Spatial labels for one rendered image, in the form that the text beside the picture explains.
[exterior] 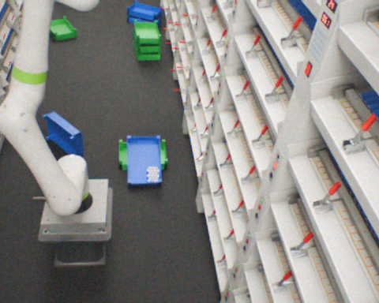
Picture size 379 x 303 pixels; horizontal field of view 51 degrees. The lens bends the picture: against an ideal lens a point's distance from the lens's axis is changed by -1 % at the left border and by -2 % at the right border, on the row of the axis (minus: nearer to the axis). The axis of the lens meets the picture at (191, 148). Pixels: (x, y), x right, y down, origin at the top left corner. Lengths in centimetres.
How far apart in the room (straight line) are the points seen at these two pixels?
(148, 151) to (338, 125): 175
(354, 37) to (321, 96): 19
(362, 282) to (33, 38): 118
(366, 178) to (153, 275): 147
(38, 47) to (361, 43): 102
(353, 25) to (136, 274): 160
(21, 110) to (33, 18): 30
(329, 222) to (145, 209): 152
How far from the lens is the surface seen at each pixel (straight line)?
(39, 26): 143
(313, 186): 105
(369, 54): 82
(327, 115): 96
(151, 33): 373
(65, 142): 276
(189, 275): 213
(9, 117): 142
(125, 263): 215
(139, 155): 252
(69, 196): 162
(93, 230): 189
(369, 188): 82
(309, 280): 111
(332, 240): 96
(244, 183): 152
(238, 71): 172
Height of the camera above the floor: 183
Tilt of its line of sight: 42 degrees down
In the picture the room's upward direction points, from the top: 9 degrees clockwise
